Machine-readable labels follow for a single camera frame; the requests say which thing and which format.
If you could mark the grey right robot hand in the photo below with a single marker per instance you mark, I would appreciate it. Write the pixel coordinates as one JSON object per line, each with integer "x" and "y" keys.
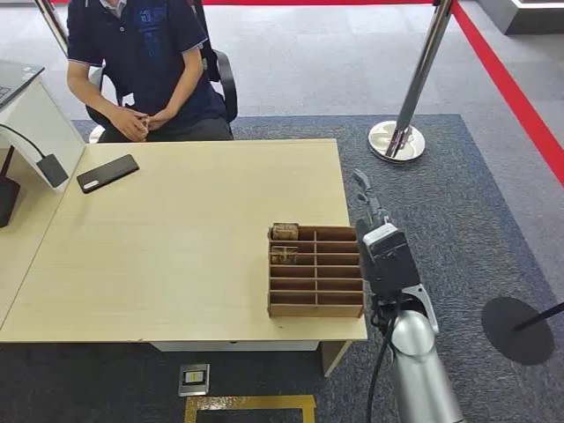
{"x": 369, "y": 205}

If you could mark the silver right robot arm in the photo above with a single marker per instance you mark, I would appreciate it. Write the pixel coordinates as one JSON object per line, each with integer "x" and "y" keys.
{"x": 418, "y": 373}

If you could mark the person's left forearm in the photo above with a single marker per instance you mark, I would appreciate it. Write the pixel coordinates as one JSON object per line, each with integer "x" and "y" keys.
{"x": 183, "y": 84}

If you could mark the person's right forearm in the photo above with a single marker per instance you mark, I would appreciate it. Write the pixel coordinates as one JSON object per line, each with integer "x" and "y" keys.
{"x": 90, "y": 93}

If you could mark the wooden slotted card holder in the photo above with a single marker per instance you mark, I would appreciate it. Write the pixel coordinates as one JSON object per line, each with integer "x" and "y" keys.
{"x": 317, "y": 286}

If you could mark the brown printed card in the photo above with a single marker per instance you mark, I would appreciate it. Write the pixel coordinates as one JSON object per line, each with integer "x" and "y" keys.
{"x": 285, "y": 232}
{"x": 284, "y": 255}

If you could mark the person's left hand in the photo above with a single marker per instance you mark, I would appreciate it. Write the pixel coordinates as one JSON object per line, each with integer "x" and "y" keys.
{"x": 157, "y": 120}

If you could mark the person's hand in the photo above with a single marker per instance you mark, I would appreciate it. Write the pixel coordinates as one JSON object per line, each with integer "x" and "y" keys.
{"x": 130, "y": 124}
{"x": 157, "y": 120}

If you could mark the person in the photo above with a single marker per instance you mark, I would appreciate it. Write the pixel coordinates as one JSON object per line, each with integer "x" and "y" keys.
{"x": 149, "y": 64}

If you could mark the person's right hand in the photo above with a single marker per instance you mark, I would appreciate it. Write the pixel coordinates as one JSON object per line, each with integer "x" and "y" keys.
{"x": 130, "y": 124}

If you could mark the blue grey carpet rug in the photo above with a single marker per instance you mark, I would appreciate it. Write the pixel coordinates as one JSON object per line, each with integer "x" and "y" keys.
{"x": 445, "y": 233}

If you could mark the wooden desk leg panel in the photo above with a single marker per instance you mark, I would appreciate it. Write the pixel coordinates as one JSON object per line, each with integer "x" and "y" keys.
{"x": 332, "y": 356}

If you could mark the red barrier belt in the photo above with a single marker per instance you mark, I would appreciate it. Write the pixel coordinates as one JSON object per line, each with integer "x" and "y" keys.
{"x": 511, "y": 93}
{"x": 317, "y": 2}

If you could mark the black office chair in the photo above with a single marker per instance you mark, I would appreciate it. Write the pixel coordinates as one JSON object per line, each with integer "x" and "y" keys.
{"x": 227, "y": 82}

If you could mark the black stanchion with round base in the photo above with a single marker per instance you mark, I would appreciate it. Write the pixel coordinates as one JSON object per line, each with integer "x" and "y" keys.
{"x": 516, "y": 333}

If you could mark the grey display platform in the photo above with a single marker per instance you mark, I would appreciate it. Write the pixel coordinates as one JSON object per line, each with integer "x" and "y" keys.
{"x": 519, "y": 17}

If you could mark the metal floor socket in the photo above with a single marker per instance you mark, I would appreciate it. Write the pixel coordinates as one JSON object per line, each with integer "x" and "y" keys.
{"x": 194, "y": 379}

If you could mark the black smartphone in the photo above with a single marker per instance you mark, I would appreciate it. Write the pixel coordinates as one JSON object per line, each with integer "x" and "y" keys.
{"x": 107, "y": 173}

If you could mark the black monitor base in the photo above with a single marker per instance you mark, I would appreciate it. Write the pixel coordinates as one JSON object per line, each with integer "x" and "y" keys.
{"x": 7, "y": 198}

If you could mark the grey laptop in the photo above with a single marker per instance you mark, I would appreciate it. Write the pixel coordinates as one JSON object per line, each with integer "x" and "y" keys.
{"x": 15, "y": 79}

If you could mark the black white wrist camera box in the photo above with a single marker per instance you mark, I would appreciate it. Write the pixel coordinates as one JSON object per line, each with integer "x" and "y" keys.
{"x": 387, "y": 260}

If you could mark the chrome stanchion post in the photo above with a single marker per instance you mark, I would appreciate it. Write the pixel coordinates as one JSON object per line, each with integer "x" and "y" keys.
{"x": 53, "y": 26}
{"x": 396, "y": 143}

